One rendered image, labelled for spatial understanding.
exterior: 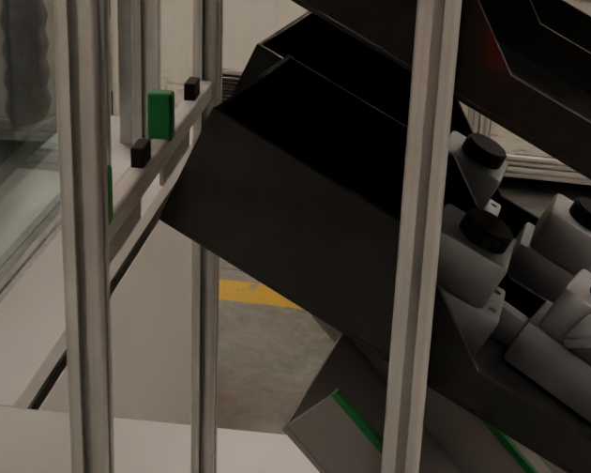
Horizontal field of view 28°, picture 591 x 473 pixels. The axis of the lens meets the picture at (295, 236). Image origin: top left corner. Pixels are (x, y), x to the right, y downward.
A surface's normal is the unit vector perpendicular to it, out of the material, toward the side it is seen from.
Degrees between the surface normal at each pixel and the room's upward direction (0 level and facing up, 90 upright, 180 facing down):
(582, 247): 90
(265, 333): 0
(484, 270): 91
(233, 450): 0
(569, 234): 90
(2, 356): 0
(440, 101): 90
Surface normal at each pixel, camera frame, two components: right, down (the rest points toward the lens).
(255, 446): 0.04, -0.92
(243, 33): -0.21, 0.37
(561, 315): -0.44, 0.26
